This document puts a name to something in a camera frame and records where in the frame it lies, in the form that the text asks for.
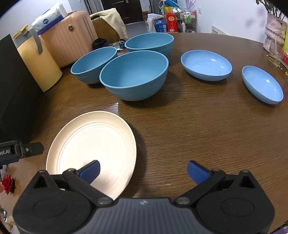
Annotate red flower decoration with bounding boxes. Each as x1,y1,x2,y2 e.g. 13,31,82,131
1,175,16,195

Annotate white plastic bag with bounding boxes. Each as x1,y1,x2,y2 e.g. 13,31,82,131
146,13,164,33

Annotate wooden chair with beige cloth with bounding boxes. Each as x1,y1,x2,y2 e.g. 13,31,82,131
90,8,129,44

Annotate clear drinking glass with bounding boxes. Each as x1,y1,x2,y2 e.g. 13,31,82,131
268,39,285,67

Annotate white board against wall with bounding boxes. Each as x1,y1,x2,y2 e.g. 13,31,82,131
211,25,227,35

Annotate yellow bin with grey handle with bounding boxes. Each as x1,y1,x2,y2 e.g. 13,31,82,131
12,24,62,92

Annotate blue bowl back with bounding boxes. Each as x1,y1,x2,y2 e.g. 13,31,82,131
125,33,174,56

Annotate pink ribbed suitcase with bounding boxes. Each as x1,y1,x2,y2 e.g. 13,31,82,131
40,11,98,68

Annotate white round plate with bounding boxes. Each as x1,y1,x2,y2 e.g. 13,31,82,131
46,111,137,199

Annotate red box on floor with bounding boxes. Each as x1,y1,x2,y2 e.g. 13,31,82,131
165,13,178,33

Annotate tissue pack white blue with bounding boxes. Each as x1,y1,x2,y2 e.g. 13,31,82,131
32,4,68,35

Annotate blue box on floor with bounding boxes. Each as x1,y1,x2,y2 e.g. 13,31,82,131
154,19,167,33

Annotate pink wrapped flower vase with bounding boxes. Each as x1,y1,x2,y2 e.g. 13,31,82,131
263,13,287,52

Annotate blue bowl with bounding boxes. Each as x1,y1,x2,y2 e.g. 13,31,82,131
125,33,174,56
100,50,169,101
70,46,118,84

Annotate metal wire rack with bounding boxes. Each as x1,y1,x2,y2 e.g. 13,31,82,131
176,8,197,33

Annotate blue bowl front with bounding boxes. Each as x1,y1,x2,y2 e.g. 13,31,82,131
100,50,169,101

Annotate blue lanyard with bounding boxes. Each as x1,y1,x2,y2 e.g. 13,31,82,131
112,39,127,51

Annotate black cylindrical cup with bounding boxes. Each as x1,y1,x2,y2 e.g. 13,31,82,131
92,38,109,50

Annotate light blue plate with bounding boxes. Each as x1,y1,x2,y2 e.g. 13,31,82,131
181,50,232,81
242,65,284,105

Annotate black box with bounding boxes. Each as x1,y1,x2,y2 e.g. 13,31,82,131
0,35,43,142

